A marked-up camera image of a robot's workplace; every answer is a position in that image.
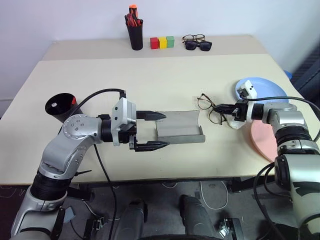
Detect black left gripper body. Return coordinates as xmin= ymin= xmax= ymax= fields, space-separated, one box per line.
xmin=118 ymin=122 xmax=139 ymax=152

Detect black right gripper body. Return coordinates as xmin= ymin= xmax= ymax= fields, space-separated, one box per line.
xmin=231 ymin=100 xmax=248 ymax=122

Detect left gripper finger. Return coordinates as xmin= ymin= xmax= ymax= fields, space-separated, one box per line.
xmin=134 ymin=141 xmax=172 ymax=153
xmin=136 ymin=110 xmax=167 ymax=121

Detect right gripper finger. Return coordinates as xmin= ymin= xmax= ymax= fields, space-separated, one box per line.
xmin=215 ymin=108 xmax=236 ymax=116
xmin=214 ymin=103 xmax=236 ymax=111

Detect tortoiseshell eyeglasses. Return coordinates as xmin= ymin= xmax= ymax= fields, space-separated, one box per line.
xmin=196 ymin=93 xmax=228 ymax=125

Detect grey glasses case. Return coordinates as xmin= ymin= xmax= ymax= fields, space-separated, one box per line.
xmin=154 ymin=109 xmax=206 ymax=145

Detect crumpled white tissue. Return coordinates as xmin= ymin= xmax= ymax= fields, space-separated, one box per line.
xmin=226 ymin=118 xmax=247 ymax=130

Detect light blue plate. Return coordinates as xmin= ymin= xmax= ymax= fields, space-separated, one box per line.
xmin=234 ymin=76 xmax=288 ymax=104

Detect pink plate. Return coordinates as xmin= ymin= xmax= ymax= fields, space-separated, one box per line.
xmin=250 ymin=119 xmax=280 ymax=163

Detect black sunglasses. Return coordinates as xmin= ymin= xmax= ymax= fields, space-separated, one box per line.
xmin=184 ymin=40 xmax=213 ymax=52

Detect wide black empty cup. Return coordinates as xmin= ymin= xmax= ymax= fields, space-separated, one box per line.
xmin=44 ymin=92 xmax=84 ymax=124

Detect grey rounded robot leg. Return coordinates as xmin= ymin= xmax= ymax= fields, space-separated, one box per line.
xmin=179 ymin=194 xmax=216 ymax=240
xmin=119 ymin=198 xmax=149 ymax=240

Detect dark grey chair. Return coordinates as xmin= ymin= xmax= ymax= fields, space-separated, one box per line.
xmin=291 ymin=47 xmax=320 ymax=101

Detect tall black tool holder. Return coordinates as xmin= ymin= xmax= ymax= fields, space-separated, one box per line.
xmin=126 ymin=21 xmax=145 ymax=51

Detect orange capped black screwdriver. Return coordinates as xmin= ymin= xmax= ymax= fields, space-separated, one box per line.
xmin=128 ymin=4 xmax=138 ymax=26

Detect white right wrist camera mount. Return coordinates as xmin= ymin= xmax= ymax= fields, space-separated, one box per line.
xmin=236 ymin=79 xmax=258 ymax=123

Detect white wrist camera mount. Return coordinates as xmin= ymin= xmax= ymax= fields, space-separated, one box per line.
xmin=236 ymin=79 xmax=258 ymax=123
xmin=111 ymin=97 xmax=138 ymax=147

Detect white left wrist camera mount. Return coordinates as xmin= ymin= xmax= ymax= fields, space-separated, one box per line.
xmin=111 ymin=97 xmax=138 ymax=147

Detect black table frame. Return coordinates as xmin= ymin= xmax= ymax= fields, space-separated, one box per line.
xmin=69 ymin=176 xmax=277 ymax=194

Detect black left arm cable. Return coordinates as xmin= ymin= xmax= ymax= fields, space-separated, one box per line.
xmin=72 ymin=87 xmax=128 ymax=237

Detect brown thin frame glasses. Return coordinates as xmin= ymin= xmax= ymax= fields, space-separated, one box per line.
xmin=181 ymin=33 xmax=207 ymax=44

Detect white floor cable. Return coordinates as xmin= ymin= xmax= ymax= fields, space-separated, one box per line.
xmin=199 ymin=179 xmax=229 ymax=211

